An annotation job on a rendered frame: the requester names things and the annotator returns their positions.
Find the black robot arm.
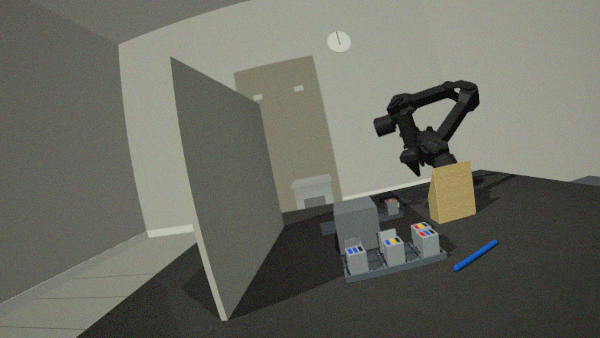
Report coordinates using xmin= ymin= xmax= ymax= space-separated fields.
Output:
xmin=373 ymin=80 xmax=480 ymax=168

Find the large beige flat panel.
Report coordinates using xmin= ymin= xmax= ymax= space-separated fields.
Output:
xmin=164 ymin=56 xmax=284 ymax=321

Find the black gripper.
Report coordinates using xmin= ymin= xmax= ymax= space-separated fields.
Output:
xmin=399 ymin=125 xmax=425 ymax=176

